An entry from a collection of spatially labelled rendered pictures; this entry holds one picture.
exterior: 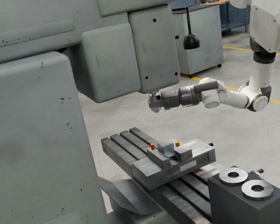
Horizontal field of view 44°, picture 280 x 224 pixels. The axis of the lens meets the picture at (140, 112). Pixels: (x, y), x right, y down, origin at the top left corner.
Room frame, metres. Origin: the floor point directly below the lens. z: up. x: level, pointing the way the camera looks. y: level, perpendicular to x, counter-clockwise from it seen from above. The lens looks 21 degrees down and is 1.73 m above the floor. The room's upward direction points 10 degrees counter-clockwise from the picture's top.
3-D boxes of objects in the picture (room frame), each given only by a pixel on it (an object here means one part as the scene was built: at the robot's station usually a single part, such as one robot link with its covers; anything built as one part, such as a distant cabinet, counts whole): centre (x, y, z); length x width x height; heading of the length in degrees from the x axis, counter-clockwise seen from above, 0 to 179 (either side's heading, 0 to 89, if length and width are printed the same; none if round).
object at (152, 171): (1.38, -0.11, 0.96); 0.35 x 0.15 x 0.11; 113
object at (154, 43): (1.40, -0.07, 1.47); 0.21 x 0.19 x 0.32; 24
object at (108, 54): (1.32, 0.11, 1.47); 0.24 x 0.19 x 0.26; 24
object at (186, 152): (1.40, -0.14, 1.00); 0.15 x 0.06 x 0.04; 23
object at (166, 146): (1.37, -0.08, 1.02); 0.06 x 0.05 x 0.06; 23
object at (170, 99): (1.40, -0.16, 1.23); 0.13 x 0.12 x 0.10; 179
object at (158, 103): (1.37, -0.07, 1.23); 0.06 x 0.02 x 0.03; 89
